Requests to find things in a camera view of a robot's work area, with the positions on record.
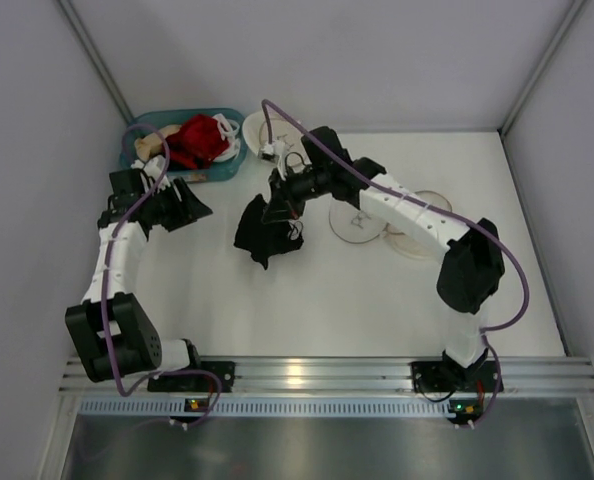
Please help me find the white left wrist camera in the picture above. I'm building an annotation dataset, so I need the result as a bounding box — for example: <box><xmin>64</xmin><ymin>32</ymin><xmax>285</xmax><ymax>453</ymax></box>
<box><xmin>131</xmin><ymin>155</ymin><xmax>171</xmax><ymax>191</ymax></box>

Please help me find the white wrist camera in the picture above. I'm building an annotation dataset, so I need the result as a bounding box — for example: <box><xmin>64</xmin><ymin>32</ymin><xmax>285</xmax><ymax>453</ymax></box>
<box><xmin>131</xmin><ymin>155</ymin><xmax>171</xmax><ymax>191</ymax></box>
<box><xmin>258</xmin><ymin>139</ymin><xmax>289</xmax><ymax>166</ymax></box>

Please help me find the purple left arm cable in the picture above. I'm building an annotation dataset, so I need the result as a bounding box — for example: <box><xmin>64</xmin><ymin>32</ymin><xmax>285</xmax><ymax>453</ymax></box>
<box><xmin>98</xmin><ymin>124</ymin><xmax>223</xmax><ymax>431</ymax></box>

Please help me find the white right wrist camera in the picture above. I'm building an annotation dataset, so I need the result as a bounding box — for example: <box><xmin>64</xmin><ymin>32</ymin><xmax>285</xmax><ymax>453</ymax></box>
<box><xmin>258</xmin><ymin>139</ymin><xmax>289</xmax><ymax>166</ymax></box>

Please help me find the beige bra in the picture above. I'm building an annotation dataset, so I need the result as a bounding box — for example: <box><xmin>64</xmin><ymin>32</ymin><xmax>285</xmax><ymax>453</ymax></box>
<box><xmin>133</xmin><ymin>124</ymin><xmax>181</xmax><ymax>161</ymax></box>

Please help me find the red bra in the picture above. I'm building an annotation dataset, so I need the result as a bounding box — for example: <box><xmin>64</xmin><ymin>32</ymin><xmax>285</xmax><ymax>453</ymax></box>
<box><xmin>166</xmin><ymin>114</ymin><xmax>229</xmax><ymax>170</ymax></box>

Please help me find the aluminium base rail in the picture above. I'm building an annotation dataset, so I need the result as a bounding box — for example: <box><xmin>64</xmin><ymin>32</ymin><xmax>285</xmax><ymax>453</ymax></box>
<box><xmin>59</xmin><ymin>355</ymin><xmax>594</xmax><ymax>396</ymax></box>

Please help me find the black bra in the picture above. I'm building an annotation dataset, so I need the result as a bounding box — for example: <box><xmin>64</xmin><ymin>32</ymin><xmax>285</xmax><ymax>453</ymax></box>
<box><xmin>233</xmin><ymin>194</ymin><xmax>304</xmax><ymax>270</ymax></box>

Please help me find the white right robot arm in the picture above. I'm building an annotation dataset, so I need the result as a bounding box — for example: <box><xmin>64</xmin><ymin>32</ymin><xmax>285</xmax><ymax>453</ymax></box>
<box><xmin>259</xmin><ymin>127</ymin><xmax>505</xmax><ymax>370</ymax></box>

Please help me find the perforated cable duct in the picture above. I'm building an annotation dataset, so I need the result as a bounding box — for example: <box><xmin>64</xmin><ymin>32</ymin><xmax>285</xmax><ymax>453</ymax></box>
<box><xmin>79</xmin><ymin>397</ymin><xmax>476</xmax><ymax>419</ymax></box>

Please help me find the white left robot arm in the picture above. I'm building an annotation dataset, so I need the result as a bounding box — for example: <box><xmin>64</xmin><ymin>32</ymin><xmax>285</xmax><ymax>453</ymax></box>
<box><xmin>65</xmin><ymin>169</ymin><xmax>213</xmax><ymax>383</ymax></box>

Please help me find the white bra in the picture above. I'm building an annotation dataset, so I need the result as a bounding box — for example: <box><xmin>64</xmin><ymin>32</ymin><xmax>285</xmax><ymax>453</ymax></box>
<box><xmin>213</xmin><ymin>114</ymin><xmax>241</xmax><ymax>163</ymax></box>

